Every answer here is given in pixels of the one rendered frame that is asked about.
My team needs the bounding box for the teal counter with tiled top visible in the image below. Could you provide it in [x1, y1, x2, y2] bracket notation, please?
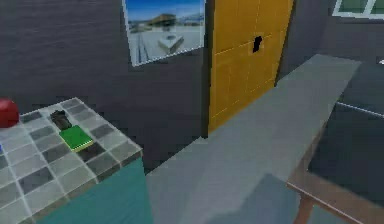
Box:
[0, 96, 155, 224]

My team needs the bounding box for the brown table with dark top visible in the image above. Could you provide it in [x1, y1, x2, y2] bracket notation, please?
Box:
[285, 59, 384, 224]

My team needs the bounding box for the green book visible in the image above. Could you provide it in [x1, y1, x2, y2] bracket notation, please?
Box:
[59, 124, 95, 153]

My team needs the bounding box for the framed landscape picture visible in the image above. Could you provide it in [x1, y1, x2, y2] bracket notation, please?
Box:
[121, 0, 207, 67]

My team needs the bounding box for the red apple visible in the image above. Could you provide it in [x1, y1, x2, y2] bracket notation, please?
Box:
[0, 97, 21, 129]

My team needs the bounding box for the white framed window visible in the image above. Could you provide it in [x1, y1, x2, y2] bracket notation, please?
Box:
[332, 0, 384, 20]

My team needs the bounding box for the black door handle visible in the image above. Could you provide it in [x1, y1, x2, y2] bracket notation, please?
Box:
[252, 36, 264, 54]

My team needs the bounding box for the small black object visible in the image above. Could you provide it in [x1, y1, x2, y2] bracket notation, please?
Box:
[49, 109, 73, 132]

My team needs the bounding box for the yellow room door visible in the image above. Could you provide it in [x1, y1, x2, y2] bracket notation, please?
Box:
[207, 0, 296, 135]

